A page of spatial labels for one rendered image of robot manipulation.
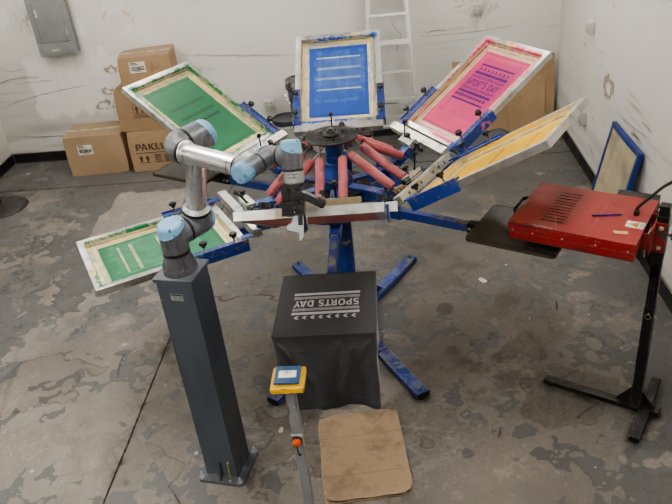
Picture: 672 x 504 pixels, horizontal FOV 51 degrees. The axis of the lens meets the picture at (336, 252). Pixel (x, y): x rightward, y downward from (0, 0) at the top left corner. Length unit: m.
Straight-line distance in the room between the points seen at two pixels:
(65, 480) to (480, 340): 2.47
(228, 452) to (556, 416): 1.71
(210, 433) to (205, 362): 0.45
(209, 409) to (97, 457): 0.89
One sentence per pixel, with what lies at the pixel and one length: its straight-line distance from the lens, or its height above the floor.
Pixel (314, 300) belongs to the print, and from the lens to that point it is 3.18.
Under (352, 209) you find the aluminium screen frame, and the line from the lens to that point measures 2.68.
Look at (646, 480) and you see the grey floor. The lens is 3.77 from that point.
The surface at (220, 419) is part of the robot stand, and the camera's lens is 3.49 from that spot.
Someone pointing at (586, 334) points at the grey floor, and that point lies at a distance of 4.56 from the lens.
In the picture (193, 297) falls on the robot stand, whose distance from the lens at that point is 3.06.
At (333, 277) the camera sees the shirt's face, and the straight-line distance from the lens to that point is 3.33.
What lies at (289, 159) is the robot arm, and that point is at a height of 1.78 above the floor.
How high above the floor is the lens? 2.73
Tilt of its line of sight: 30 degrees down
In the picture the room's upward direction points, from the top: 6 degrees counter-clockwise
